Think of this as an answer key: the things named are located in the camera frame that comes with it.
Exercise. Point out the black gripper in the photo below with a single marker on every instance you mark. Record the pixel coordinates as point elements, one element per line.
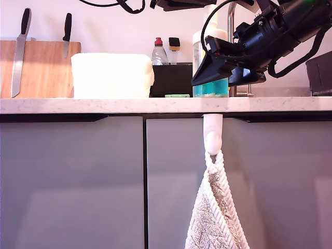
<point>254,33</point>

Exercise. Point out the glass soap dispenser white pump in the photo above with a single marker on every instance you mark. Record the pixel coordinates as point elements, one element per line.
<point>220,88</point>

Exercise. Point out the steel kitchen faucet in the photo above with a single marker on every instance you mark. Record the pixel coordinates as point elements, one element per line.
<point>231,20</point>

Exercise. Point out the green sponge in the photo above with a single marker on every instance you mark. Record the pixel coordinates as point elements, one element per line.
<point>177,95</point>

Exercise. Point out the black sink caddy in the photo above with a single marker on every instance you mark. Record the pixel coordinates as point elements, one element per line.
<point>171,80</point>

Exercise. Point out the black dish brush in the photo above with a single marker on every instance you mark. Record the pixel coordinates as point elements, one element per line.
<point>174,42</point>

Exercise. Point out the white towel hook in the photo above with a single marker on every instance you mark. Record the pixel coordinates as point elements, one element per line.
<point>212,135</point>

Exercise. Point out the clear bottle red cap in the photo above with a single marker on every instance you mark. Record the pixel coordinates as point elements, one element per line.
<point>159,55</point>

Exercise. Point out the dark dish rack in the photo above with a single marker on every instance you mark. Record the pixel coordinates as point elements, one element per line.
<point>320,75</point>

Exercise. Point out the grey cabinet door wide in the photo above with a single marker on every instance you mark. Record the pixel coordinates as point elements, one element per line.
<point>285,181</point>

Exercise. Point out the beige hanging towel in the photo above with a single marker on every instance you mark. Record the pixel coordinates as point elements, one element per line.
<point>207,223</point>

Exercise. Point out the wooden knife board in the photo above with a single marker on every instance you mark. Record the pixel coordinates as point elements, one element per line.
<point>44,72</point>

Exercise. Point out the grey cabinet door narrow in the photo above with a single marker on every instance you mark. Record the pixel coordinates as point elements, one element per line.
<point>70,181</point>

